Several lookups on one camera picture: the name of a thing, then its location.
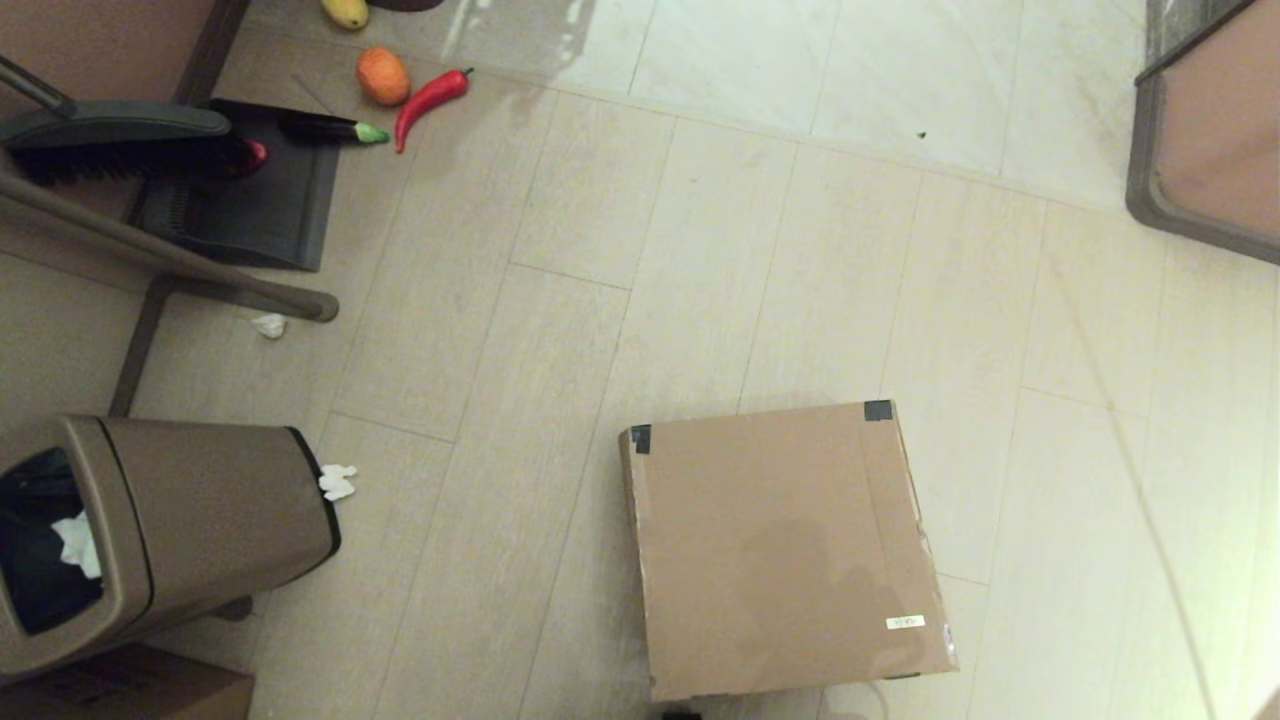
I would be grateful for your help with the dark grey dustpan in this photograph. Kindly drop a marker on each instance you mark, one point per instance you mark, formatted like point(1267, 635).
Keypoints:
point(250, 220)

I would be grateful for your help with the red round toy fruit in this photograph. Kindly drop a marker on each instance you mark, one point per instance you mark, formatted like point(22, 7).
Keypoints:
point(253, 157)

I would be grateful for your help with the dark round object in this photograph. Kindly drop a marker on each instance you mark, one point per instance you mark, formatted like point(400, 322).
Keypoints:
point(404, 4)

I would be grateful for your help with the brown cardboard shoe box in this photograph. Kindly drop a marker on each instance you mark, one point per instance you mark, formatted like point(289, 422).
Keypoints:
point(780, 540)

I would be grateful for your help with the black trash bag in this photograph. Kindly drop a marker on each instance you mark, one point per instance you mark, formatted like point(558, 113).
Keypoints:
point(30, 580)

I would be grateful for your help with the brown plastic trash bin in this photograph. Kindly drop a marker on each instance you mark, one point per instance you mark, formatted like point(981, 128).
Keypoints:
point(200, 520)

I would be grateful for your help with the black bristle broom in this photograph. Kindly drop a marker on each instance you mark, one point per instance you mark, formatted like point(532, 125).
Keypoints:
point(120, 145)

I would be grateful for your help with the plain brown cardboard carton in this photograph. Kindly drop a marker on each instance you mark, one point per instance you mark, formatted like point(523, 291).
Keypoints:
point(120, 690)

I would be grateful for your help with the red toy chili pepper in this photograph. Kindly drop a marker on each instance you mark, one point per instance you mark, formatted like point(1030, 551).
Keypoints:
point(430, 95)

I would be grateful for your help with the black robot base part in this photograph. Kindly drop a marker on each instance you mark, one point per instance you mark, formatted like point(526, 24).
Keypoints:
point(681, 715)

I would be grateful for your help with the brown table with grey edge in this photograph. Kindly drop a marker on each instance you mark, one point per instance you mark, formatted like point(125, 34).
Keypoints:
point(1220, 130)

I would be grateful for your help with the purple toy eggplant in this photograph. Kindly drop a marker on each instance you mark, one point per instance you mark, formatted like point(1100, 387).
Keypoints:
point(320, 128)

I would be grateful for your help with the crumpled white tissue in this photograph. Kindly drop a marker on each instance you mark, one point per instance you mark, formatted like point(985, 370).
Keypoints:
point(337, 482)
point(78, 545)
point(269, 326)

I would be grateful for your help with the orange toy fruit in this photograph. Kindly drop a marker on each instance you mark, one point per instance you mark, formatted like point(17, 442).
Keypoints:
point(383, 76)

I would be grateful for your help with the brown metal furniture frame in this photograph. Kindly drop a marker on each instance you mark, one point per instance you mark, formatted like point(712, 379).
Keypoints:
point(200, 270)

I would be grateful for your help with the yellow toy mango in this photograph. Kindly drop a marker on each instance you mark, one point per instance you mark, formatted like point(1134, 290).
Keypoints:
point(345, 12)

